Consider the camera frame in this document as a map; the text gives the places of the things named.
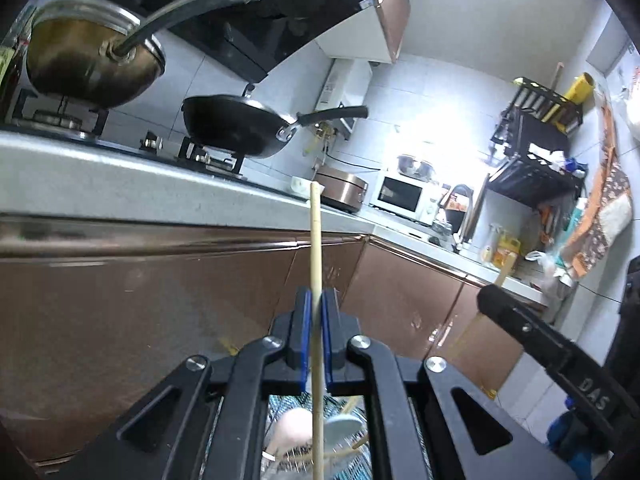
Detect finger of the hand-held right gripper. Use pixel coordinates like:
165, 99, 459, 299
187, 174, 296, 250
476, 285, 621, 448

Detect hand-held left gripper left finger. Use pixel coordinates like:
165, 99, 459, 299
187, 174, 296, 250
50, 286, 315, 480

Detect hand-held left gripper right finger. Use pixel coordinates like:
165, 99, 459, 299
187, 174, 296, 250
320, 287, 583, 480

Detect light blue ceramic spoon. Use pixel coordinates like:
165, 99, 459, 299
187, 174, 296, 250
324, 412, 363, 456

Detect white ceramic spoon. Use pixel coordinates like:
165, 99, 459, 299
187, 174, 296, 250
265, 407, 317, 461

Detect clear utensil holder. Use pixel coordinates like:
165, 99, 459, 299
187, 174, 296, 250
262, 395, 373, 480

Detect person's right hand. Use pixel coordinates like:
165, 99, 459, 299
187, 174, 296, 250
546, 399, 606, 463

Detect yellow dish soap bottle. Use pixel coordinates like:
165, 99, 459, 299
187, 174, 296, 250
492, 237, 521, 271

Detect clear plastic bottle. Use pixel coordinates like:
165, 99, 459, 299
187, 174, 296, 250
480, 225, 501, 263

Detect floral patchwork apron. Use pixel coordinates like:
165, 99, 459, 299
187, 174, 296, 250
560, 95, 633, 281

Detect zigzag woven table cloth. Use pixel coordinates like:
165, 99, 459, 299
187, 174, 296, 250
267, 395, 373, 480

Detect copper rice cooker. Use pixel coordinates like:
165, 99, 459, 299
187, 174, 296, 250
315, 167, 370, 213

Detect white ceramic bowl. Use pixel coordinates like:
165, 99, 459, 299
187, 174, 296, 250
290, 176, 326, 200

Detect white microwave oven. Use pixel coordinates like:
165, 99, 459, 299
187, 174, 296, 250
369, 170, 441, 226

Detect black dish rack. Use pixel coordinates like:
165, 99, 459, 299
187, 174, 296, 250
487, 76, 587, 208

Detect chrome kitchen faucet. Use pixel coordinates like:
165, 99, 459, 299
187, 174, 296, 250
440, 184, 476, 251

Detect copper lower cabinets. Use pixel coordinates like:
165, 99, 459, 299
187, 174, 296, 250
0, 215, 548, 466

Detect stacked steel bowls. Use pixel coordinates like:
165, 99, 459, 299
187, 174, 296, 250
396, 154, 436, 183

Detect black gas stove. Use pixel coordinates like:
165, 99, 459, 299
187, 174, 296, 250
0, 87, 251, 181

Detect black wok with lid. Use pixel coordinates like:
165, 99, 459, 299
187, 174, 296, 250
181, 94, 370, 160

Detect white plastic bag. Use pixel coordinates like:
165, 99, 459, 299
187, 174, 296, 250
617, 52, 640, 133

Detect white water heater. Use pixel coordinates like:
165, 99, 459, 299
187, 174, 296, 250
315, 57, 373, 141

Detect yellow plastic roll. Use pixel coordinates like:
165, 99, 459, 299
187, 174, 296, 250
542, 72, 597, 123

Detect black range hood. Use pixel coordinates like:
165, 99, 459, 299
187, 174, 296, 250
62, 0, 378, 83

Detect copper upper cabinet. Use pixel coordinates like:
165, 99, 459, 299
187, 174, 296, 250
315, 0, 412, 65

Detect bronze wok with glass lid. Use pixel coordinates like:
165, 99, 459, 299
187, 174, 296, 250
25, 0, 267, 109

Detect dark sauce bottle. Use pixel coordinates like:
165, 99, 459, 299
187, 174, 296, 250
0, 42, 28, 121

